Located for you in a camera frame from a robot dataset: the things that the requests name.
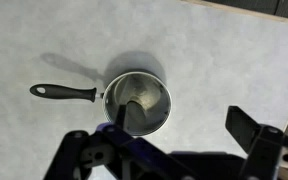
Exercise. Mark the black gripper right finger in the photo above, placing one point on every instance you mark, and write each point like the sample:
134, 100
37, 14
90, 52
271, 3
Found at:
264, 150

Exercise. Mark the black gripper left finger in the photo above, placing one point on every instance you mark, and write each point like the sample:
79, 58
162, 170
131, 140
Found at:
144, 156

